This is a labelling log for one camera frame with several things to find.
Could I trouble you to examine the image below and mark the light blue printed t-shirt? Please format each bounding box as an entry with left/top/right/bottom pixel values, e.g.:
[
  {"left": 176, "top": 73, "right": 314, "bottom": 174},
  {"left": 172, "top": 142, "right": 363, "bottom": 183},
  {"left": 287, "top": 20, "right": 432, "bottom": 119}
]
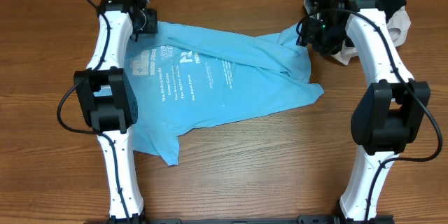
[{"left": 125, "top": 22, "right": 323, "bottom": 166}]

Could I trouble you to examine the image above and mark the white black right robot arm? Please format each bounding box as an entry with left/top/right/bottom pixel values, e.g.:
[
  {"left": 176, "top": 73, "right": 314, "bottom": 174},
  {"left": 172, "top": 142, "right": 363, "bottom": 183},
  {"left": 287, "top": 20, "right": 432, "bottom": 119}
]
[{"left": 296, "top": 0, "right": 431, "bottom": 223}]

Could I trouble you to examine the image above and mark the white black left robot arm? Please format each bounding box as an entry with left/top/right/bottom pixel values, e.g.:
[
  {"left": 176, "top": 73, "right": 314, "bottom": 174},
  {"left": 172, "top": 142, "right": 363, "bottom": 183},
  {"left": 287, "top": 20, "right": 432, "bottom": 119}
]
[{"left": 73, "top": 0, "right": 158, "bottom": 223}]

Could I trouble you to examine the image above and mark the grey blue folded garment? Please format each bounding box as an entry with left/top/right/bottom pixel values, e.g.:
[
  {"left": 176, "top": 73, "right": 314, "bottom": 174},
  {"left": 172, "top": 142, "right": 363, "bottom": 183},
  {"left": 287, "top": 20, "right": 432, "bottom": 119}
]
[{"left": 304, "top": 0, "right": 315, "bottom": 14}]

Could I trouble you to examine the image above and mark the beige folded garment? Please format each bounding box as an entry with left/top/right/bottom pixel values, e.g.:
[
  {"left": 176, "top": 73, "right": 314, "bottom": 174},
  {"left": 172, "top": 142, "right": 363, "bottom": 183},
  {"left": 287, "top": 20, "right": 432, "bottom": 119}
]
[{"left": 331, "top": 6, "right": 411, "bottom": 66}]

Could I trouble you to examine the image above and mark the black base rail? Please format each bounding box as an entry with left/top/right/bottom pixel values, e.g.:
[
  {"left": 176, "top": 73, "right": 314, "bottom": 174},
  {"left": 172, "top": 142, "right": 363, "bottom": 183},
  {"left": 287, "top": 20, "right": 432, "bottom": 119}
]
[{"left": 145, "top": 215, "right": 344, "bottom": 224}]

